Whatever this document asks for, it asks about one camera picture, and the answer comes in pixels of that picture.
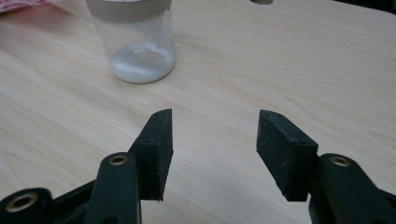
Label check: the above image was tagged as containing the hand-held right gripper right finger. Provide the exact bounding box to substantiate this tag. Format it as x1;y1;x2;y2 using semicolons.
256;109;319;202

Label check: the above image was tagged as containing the clear jar with beige lid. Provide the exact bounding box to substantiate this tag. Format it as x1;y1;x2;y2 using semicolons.
85;0;176;84

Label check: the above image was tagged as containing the red and white plastic bag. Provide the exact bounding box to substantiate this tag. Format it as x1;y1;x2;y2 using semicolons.
0;0;64;14

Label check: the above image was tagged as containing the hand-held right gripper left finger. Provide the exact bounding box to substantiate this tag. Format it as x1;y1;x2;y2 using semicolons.
129;108;174;203

